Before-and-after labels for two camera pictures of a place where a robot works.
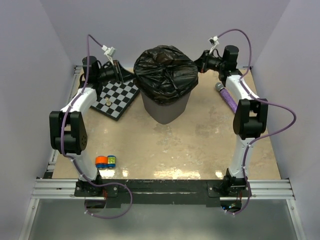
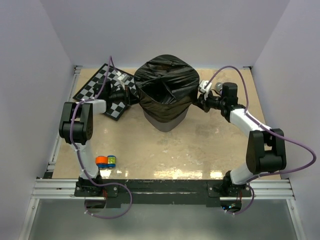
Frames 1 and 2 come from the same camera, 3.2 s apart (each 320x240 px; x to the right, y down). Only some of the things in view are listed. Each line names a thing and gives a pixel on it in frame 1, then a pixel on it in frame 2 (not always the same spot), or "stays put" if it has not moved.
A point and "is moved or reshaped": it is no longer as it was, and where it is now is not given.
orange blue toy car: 104,161 stays put
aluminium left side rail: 51,165 stays put
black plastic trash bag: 165,74 is moved or reshaped
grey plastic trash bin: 165,112 -> 166,127
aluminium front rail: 63,189 stays put
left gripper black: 121,75 -> 130,98
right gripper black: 200,62 -> 203,104
